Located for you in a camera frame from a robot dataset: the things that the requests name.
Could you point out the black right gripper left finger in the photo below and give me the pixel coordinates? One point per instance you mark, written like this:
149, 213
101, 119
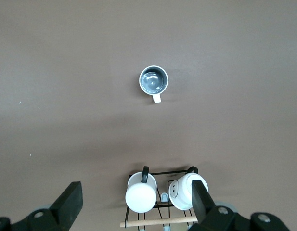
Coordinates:
66, 204

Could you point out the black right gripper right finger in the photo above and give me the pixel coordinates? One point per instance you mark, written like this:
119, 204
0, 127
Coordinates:
203, 207

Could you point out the white cup with dot print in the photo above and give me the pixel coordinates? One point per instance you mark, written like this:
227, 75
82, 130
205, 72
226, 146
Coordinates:
182, 192

